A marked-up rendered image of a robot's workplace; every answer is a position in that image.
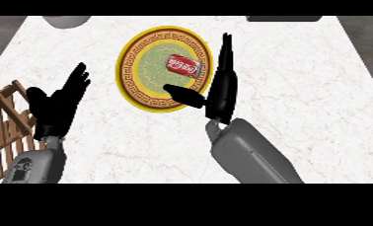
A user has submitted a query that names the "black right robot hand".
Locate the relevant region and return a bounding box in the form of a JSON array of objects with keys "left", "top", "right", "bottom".
[{"left": 163, "top": 32, "right": 239, "bottom": 125}]

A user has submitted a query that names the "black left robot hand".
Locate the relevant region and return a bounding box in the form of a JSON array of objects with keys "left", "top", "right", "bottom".
[{"left": 25, "top": 61, "right": 92, "bottom": 139}]

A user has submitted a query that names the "red soda can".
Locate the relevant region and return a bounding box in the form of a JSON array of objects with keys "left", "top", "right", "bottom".
[{"left": 165, "top": 53, "right": 202, "bottom": 79}]

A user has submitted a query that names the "brown wooden slatted tray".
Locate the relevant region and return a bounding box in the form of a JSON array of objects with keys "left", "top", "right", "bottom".
[{"left": 0, "top": 79, "right": 49, "bottom": 180}]

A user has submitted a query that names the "yellow patterned round plate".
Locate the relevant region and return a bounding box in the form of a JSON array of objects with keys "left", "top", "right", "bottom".
[{"left": 114, "top": 25, "right": 214, "bottom": 113}]

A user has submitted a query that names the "dark grey flat appliance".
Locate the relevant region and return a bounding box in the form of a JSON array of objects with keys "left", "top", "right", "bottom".
[{"left": 245, "top": 15, "right": 323, "bottom": 23}]

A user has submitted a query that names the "grey round bowl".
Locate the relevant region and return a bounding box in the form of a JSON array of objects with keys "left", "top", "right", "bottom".
[{"left": 43, "top": 15, "right": 93, "bottom": 30}]

